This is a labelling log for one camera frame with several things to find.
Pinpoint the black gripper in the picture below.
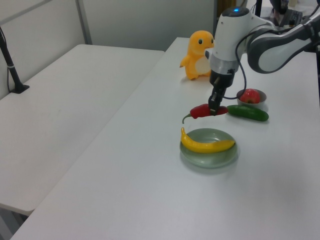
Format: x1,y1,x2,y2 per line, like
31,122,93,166
208,69,236,117

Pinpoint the red chili pepper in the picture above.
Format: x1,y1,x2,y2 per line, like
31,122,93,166
181,103,229,125

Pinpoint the red apple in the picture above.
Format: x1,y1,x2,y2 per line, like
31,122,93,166
240,88,262,104

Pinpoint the green cucumber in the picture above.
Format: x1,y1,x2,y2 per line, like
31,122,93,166
225,104,270,123

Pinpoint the yellow banana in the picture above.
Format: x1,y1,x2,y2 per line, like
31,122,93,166
180,127,236,154

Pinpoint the small grey bowl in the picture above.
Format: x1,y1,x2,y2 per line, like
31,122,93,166
236,88,267,110

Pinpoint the orange plush dinosaur toy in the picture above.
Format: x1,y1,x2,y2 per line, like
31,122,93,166
178,30,216,82

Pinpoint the black clamp stand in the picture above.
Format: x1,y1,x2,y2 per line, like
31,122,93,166
303,42,320,54

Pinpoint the dark computer keyboard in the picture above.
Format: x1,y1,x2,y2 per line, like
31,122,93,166
281,9,304,27

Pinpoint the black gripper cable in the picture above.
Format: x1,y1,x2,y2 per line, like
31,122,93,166
221,27,270,101

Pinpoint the grey partition post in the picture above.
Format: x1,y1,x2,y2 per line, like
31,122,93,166
75,0,93,46

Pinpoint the black camera stand pole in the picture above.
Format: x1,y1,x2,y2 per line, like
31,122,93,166
0,25,30,95

